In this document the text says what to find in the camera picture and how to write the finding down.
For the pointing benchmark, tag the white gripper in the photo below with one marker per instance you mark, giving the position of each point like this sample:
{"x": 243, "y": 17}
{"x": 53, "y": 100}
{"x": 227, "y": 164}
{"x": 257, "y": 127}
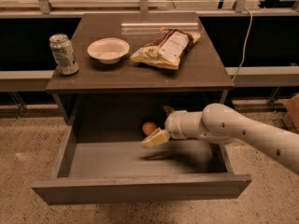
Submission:
{"x": 174, "y": 125}

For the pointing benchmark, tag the orange fruit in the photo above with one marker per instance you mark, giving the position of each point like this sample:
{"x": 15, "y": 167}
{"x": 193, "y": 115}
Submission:
{"x": 148, "y": 128}

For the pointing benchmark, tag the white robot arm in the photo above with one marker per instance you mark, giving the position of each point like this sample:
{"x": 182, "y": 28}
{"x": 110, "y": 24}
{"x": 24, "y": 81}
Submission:
{"x": 219, "y": 124}

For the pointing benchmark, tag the open grey drawer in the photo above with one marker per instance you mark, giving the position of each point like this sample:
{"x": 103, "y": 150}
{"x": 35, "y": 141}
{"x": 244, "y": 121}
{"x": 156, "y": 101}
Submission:
{"x": 102, "y": 160}

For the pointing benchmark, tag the yellow brown chip bag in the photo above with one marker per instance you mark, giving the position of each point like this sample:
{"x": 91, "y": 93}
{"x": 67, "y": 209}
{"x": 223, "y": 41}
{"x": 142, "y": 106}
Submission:
{"x": 166, "y": 49}

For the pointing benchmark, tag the white bowl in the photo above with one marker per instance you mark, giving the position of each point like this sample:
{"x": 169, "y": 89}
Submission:
{"x": 108, "y": 50}

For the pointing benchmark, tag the green soda can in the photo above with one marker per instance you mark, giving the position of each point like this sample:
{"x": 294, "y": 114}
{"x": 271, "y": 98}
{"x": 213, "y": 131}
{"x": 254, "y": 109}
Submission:
{"x": 62, "y": 51}

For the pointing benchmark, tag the cardboard box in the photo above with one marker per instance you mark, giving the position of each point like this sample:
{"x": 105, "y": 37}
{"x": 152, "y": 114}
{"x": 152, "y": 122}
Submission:
{"x": 292, "y": 107}

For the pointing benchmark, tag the metal railing frame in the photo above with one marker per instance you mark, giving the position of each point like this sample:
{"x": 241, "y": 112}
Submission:
{"x": 21, "y": 42}

